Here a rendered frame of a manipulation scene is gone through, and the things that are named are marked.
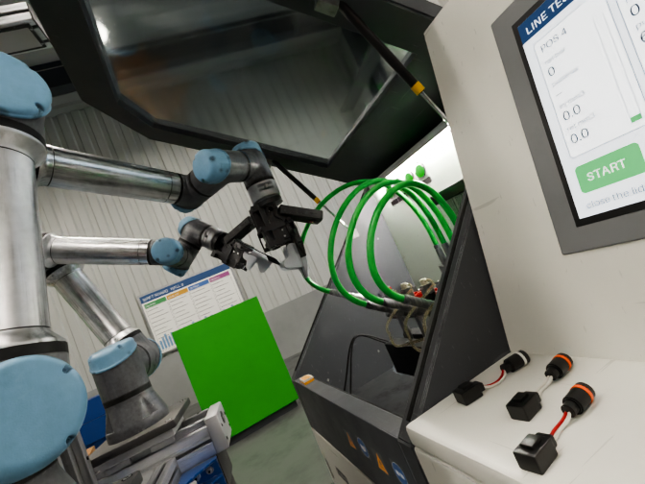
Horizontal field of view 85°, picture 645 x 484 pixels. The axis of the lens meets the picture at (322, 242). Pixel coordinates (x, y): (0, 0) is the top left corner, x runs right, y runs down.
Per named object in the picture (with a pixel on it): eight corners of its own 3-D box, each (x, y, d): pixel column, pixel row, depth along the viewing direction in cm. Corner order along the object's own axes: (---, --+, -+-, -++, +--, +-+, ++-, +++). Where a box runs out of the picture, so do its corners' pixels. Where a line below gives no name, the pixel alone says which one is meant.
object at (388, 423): (314, 430, 107) (294, 380, 109) (326, 423, 109) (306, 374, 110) (443, 546, 50) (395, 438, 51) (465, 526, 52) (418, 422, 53)
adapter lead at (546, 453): (543, 477, 30) (532, 453, 30) (519, 470, 32) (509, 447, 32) (601, 399, 36) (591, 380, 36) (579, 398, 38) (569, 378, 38)
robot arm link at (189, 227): (184, 241, 121) (198, 219, 123) (208, 253, 117) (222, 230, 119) (170, 232, 114) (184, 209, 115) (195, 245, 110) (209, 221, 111)
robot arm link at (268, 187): (272, 187, 93) (278, 175, 86) (278, 203, 93) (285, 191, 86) (245, 195, 91) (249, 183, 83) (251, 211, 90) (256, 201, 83)
